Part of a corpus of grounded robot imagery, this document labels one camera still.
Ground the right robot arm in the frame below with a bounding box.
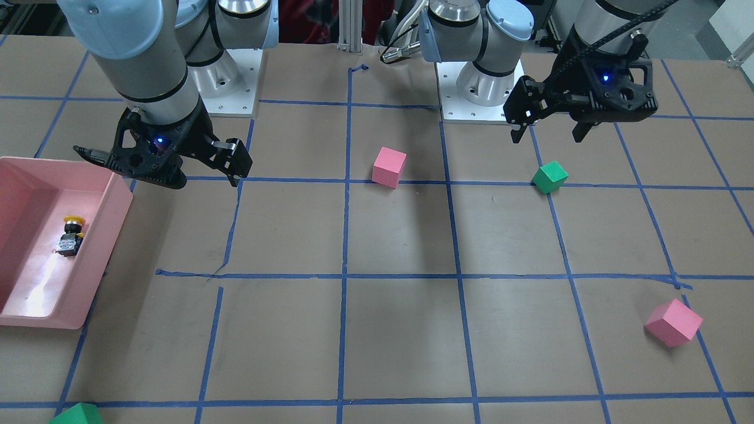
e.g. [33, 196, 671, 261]
[58, 1, 279, 190]

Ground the yellow push button switch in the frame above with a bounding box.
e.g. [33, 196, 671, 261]
[55, 215, 85, 257]

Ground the pink foam cube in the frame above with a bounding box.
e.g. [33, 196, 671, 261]
[644, 299, 703, 348]
[371, 147, 407, 190]

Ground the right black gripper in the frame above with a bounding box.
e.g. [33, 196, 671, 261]
[117, 100, 253, 190]

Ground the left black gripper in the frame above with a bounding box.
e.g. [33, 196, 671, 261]
[504, 41, 658, 144]

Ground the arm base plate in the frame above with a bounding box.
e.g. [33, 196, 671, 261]
[188, 49, 264, 118]
[435, 61, 524, 124]

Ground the green foam cube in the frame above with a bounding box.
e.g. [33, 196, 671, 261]
[49, 403, 104, 424]
[531, 161, 569, 195]

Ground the green foam cube near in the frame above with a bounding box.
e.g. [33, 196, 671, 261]
[49, 403, 104, 424]

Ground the green foam cube far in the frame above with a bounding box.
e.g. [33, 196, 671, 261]
[531, 161, 569, 195]

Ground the aluminium frame post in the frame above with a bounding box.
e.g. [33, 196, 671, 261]
[337, 0, 363, 55]

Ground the pink foam cube centre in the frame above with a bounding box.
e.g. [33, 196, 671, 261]
[371, 147, 407, 190]

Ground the pink plastic bin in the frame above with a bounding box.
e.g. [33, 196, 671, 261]
[1, 157, 134, 329]

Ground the pink foam cube near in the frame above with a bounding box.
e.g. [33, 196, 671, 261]
[644, 299, 703, 348]

